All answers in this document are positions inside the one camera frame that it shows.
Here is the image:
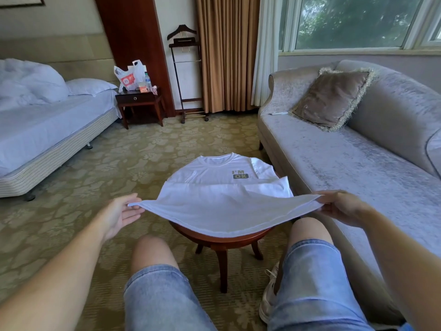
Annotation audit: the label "grey velvet chaise sofa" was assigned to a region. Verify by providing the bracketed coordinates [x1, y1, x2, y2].
[257, 60, 441, 325]

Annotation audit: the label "black framed picture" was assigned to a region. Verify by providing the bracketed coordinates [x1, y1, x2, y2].
[0, 0, 45, 9]

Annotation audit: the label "round wooden table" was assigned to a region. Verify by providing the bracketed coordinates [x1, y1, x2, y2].
[170, 223, 273, 294]

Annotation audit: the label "white sneaker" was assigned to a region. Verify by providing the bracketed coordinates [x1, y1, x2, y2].
[258, 262, 282, 324]

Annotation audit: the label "black valet stand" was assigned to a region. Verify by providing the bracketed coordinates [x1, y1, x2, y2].
[167, 24, 209, 124]

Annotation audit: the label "blue denim shorts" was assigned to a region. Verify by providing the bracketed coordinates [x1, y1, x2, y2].
[124, 239, 376, 331]

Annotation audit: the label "white pillow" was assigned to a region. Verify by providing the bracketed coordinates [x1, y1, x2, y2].
[65, 78, 119, 97]

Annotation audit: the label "white duvet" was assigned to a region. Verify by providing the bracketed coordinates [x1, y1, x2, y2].
[0, 58, 70, 112]

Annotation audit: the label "person's right leg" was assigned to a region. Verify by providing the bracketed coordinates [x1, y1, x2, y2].
[276, 217, 335, 301]

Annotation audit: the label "beige padded headboard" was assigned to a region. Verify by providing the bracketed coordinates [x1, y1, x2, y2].
[0, 34, 117, 83]

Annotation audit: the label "beige curtain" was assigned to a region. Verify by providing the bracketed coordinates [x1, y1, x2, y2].
[195, 0, 261, 114]

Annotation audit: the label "dark wooden nightstand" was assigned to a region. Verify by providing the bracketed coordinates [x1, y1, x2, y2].
[115, 91, 166, 130]

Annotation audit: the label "white plastic bag red print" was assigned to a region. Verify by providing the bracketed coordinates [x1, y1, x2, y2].
[113, 65, 137, 92]

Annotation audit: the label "dark wooden wall panel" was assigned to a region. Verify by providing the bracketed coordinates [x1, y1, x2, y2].
[94, 0, 176, 118]

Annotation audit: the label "white sheer curtain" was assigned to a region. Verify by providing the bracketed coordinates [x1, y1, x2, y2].
[251, 0, 285, 108]

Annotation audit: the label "white T-shirt dark print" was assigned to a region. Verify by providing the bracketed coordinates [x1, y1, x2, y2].
[127, 153, 325, 239]

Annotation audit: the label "white framed window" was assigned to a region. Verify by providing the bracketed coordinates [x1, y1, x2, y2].
[279, 0, 441, 56]

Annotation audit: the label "person's left forearm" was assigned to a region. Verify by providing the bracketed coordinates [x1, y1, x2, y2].
[0, 217, 114, 331]

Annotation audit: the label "plain white plastic bag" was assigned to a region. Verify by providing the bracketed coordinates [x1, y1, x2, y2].
[131, 59, 158, 95]

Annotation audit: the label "person's right forearm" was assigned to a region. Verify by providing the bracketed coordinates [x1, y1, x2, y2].
[362, 209, 441, 331]

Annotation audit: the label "person's left hand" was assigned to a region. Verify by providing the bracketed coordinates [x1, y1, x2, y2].
[98, 194, 146, 242]

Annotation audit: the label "brown fringed cushion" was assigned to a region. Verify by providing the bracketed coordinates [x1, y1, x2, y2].
[291, 67, 376, 131]

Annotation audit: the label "person's right hand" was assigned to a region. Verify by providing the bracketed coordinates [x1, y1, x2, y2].
[314, 189, 376, 229]

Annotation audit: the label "white bed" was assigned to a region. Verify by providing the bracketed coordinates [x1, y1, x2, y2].
[0, 58, 121, 201]

